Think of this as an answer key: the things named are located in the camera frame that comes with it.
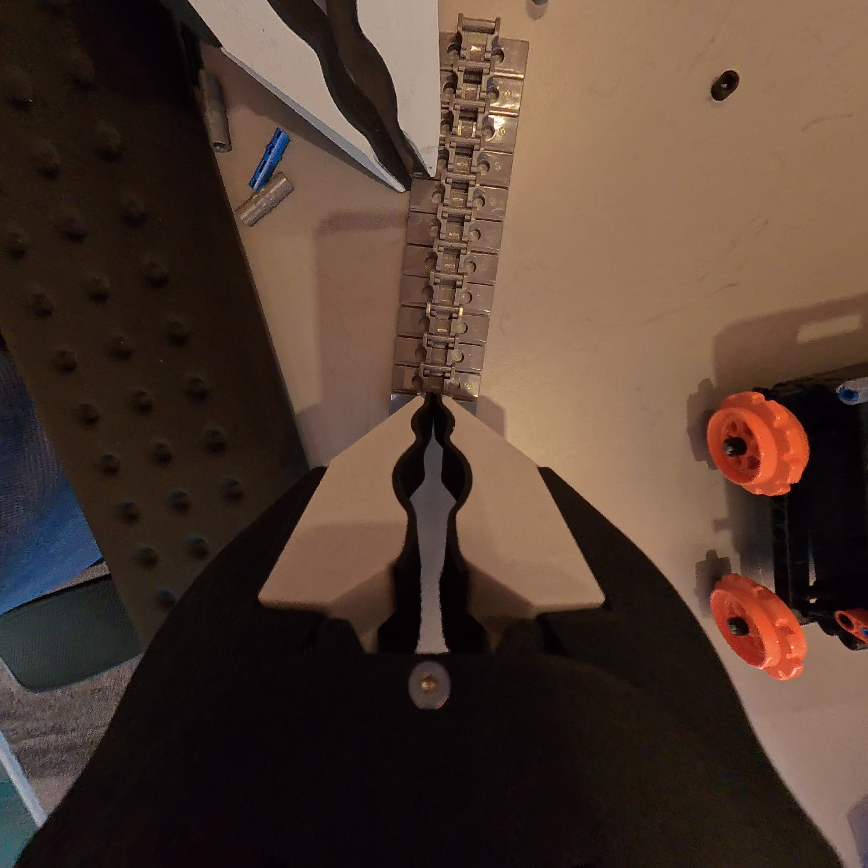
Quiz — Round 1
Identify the blue toy pin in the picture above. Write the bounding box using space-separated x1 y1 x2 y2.
249 129 291 191

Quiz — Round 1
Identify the toy vehicle with orange wheels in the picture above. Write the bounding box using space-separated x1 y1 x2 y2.
705 372 868 682

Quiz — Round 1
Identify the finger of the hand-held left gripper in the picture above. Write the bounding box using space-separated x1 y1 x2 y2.
186 0 415 193
305 0 443 179

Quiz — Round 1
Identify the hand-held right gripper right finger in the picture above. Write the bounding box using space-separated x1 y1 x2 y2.
436 395 606 654

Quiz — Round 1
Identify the dark green pad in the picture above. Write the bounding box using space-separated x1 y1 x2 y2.
0 576 145 691

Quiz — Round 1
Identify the grey connector tube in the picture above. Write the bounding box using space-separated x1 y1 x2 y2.
235 171 292 226
198 71 233 153

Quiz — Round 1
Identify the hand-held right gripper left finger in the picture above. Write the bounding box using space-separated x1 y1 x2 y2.
258 395 435 654

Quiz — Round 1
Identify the dark studded panel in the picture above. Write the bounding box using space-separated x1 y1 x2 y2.
0 0 309 652

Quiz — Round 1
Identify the grey toy track chain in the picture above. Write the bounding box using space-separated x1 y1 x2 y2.
392 15 531 408

